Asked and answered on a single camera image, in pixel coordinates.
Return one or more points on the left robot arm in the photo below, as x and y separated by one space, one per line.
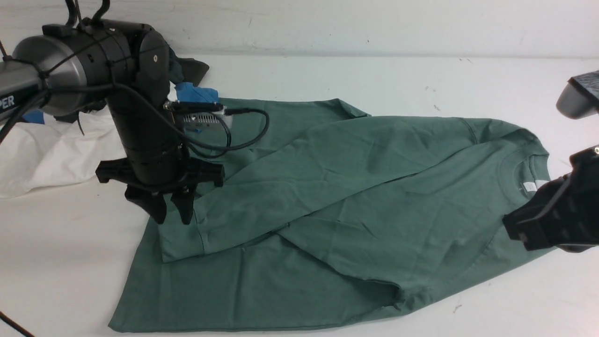
125 65

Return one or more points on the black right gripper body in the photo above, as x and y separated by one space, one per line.
563 213

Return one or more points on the white shirt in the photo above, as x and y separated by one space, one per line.
56 153

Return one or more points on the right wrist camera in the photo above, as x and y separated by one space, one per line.
580 97

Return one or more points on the dark grey shirt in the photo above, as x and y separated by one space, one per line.
180 70

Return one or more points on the blue shirt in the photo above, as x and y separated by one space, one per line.
186 92

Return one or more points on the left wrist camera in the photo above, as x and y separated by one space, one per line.
196 117

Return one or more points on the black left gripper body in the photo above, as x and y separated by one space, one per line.
157 159

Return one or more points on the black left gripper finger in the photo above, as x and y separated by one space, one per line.
183 198
152 203

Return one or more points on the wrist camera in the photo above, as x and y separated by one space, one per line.
580 97
196 117

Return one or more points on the green long-sleeve top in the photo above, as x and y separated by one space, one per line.
335 217

